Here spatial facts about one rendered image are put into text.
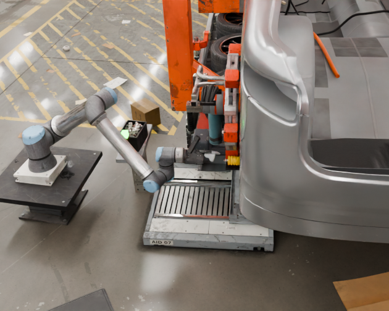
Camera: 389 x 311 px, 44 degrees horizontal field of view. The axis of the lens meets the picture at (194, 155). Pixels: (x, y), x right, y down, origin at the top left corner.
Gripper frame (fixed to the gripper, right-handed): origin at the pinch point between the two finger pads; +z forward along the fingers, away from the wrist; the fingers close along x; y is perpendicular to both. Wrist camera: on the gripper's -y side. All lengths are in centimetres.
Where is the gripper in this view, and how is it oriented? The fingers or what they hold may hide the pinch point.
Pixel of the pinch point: (218, 152)
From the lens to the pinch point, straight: 285.9
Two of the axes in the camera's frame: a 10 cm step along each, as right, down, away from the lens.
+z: 9.9, 0.3, -1.1
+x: -1.1, -1.4, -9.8
